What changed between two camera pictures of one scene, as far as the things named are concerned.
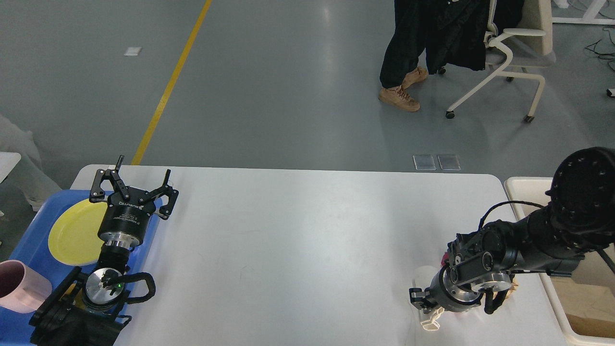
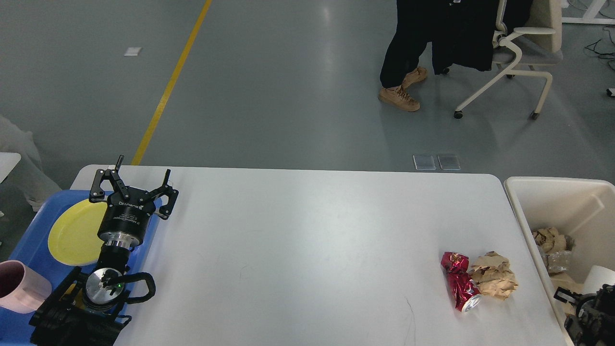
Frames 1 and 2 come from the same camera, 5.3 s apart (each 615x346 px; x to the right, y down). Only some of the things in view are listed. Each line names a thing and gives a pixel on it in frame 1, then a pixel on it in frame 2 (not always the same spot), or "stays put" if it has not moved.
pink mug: x=22 y=289 stays put
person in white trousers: x=29 y=174 stays put
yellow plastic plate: x=73 y=234 stays put
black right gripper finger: x=422 y=300 to x=566 y=296
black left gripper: x=124 y=220 stays put
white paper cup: x=422 y=277 to x=597 y=276
